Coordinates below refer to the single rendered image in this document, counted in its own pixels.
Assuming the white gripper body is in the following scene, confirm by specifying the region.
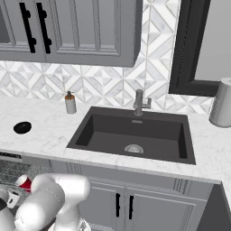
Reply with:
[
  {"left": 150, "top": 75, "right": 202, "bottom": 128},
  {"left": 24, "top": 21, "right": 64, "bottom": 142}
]
[{"left": 0, "top": 187, "right": 10, "bottom": 205}]

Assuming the red cup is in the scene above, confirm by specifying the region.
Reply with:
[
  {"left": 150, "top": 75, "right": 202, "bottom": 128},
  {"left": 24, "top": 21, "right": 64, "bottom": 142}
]
[{"left": 14, "top": 173, "right": 33, "bottom": 194}]

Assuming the dishwasher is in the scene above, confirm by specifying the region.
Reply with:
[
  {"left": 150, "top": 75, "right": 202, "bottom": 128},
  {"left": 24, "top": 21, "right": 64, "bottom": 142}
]
[{"left": 0, "top": 151, "right": 53, "bottom": 193}]

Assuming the black bowl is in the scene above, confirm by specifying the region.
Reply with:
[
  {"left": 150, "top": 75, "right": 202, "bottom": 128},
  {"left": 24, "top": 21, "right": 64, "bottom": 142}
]
[{"left": 13, "top": 121, "right": 32, "bottom": 135}]

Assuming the grey base cupboard door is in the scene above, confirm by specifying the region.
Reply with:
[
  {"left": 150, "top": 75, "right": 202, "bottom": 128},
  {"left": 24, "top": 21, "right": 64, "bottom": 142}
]
[
  {"left": 124, "top": 187, "right": 197, "bottom": 231},
  {"left": 77, "top": 180, "right": 126, "bottom": 231}
]

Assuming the white soap dispenser brown pump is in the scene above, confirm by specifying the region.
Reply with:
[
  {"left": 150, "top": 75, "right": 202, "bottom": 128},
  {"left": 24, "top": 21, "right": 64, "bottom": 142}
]
[{"left": 64, "top": 90, "right": 78, "bottom": 116}]

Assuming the grey panel under sink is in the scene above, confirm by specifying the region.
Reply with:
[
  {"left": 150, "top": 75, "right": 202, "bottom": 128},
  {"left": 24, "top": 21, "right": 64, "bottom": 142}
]
[{"left": 49, "top": 159, "right": 215, "bottom": 200}]

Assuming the black sink basin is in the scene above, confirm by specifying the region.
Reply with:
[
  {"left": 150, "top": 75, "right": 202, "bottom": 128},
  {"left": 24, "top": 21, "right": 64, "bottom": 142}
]
[{"left": 66, "top": 106, "right": 197, "bottom": 166}]

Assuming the grey metal tap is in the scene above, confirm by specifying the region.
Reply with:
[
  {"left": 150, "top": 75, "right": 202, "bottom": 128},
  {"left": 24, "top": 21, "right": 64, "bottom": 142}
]
[{"left": 133, "top": 88, "right": 152, "bottom": 116}]

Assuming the grey cylindrical canister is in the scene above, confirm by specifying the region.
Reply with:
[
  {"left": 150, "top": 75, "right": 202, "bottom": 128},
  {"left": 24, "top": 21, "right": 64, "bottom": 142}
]
[{"left": 208, "top": 77, "right": 231, "bottom": 129}]

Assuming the grey wire dishwasher rack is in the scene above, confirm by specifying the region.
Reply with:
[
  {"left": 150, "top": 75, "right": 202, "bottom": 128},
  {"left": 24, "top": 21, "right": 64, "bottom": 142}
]
[{"left": 0, "top": 159, "right": 52, "bottom": 189}]

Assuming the black base cupboard handle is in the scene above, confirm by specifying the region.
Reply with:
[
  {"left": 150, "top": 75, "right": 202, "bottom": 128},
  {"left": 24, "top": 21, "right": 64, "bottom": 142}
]
[
  {"left": 128, "top": 194, "right": 135, "bottom": 221},
  {"left": 115, "top": 192, "right": 122, "bottom": 218}
]

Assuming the grey wall cupboard door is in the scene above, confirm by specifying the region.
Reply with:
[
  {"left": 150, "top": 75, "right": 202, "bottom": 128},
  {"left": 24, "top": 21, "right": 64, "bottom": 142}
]
[
  {"left": 35, "top": 0, "right": 137, "bottom": 69},
  {"left": 0, "top": 0, "right": 48, "bottom": 63}
]

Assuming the black wall cupboard handle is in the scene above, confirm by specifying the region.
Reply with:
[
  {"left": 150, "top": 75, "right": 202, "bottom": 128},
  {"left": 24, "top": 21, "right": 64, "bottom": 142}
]
[
  {"left": 35, "top": 2, "right": 52, "bottom": 55},
  {"left": 19, "top": 2, "right": 38, "bottom": 54}
]

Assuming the black window frame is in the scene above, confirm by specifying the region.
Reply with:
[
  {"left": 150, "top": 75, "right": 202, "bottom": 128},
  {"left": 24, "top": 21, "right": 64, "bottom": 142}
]
[{"left": 168, "top": 0, "right": 231, "bottom": 97}]

